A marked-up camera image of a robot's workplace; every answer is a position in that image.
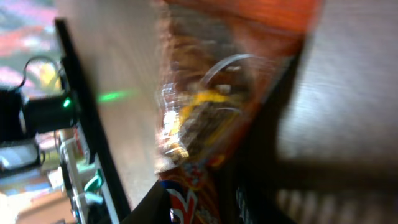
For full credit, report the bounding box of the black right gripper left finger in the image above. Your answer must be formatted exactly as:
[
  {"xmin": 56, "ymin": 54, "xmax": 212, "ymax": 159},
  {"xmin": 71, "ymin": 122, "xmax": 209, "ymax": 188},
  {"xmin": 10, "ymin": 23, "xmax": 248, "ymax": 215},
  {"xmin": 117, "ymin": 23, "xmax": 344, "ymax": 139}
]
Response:
[{"xmin": 121, "ymin": 181, "xmax": 172, "ymax": 224}]

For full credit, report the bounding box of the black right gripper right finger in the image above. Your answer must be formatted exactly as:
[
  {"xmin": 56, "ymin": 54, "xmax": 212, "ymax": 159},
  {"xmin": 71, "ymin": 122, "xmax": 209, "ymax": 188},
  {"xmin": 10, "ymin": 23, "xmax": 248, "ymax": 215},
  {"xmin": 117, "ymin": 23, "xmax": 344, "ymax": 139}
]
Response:
[{"xmin": 233, "ymin": 55, "xmax": 397, "ymax": 223}]

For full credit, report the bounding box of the red Top chocolate bar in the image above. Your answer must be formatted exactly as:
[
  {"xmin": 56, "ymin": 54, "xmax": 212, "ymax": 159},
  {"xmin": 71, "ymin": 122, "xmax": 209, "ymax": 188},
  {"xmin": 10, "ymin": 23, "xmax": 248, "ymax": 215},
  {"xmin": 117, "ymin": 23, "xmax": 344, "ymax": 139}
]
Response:
[{"xmin": 155, "ymin": 0, "xmax": 320, "ymax": 223}]

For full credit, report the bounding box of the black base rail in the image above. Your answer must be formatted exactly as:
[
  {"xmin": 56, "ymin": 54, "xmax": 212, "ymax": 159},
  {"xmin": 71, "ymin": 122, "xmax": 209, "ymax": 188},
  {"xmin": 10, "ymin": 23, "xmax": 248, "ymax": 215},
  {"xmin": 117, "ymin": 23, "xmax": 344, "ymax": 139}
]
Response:
[{"xmin": 55, "ymin": 18, "xmax": 131, "ymax": 223}]

